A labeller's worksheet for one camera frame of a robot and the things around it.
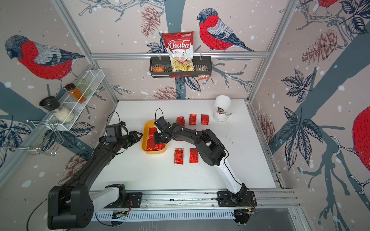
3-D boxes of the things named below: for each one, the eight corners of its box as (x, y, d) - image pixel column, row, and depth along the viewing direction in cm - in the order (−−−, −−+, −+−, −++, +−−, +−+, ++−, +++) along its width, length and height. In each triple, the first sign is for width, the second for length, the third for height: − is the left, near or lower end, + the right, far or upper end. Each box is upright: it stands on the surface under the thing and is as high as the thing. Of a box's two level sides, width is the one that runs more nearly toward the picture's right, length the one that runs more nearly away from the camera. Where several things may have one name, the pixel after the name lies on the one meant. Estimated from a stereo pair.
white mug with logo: (214, 122, 107) (217, 108, 95) (212, 109, 116) (215, 95, 103) (228, 122, 107) (233, 108, 95) (225, 109, 116) (230, 95, 103)
